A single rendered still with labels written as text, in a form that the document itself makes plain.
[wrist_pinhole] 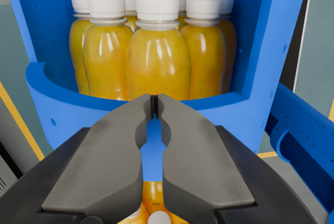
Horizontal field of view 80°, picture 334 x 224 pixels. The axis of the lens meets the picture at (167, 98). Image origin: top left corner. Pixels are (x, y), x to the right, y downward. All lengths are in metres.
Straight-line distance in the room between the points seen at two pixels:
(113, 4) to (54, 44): 0.11
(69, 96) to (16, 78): 1.60
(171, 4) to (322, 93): 1.83
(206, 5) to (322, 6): 1.49
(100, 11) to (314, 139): 0.92
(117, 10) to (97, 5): 0.02
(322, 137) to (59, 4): 0.96
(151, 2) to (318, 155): 0.88
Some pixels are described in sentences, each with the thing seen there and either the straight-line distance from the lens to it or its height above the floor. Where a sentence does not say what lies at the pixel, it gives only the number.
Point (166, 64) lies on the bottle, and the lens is 0.18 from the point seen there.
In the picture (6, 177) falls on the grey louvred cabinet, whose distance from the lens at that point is 2.17.
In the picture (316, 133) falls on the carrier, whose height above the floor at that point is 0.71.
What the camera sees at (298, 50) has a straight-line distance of 1.50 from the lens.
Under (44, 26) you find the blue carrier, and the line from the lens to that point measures 0.30.
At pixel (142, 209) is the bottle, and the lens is 0.44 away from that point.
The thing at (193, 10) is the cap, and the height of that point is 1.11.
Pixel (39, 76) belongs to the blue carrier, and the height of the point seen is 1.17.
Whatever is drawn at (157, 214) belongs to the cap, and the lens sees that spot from 0.39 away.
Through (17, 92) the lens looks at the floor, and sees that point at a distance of 1.82.
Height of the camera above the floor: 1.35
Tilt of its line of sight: 62 degrees down
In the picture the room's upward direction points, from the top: 176 degrees clockwise
